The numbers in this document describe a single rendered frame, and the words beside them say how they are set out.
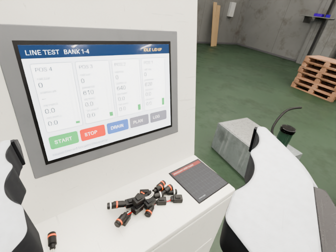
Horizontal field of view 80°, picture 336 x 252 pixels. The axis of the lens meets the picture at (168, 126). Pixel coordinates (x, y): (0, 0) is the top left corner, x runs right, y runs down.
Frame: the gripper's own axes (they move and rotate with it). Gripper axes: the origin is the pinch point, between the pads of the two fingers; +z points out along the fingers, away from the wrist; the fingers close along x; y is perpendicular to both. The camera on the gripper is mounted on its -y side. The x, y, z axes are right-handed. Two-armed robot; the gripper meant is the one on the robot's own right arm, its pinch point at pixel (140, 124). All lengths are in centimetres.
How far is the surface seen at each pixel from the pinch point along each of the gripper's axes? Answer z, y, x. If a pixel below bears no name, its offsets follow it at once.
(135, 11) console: 53, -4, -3
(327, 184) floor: 136, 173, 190
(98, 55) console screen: 44.0, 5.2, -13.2
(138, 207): 27, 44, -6
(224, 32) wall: 1113, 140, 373
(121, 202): 28, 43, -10
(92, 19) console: 46.0, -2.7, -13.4
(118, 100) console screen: 43.8, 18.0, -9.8
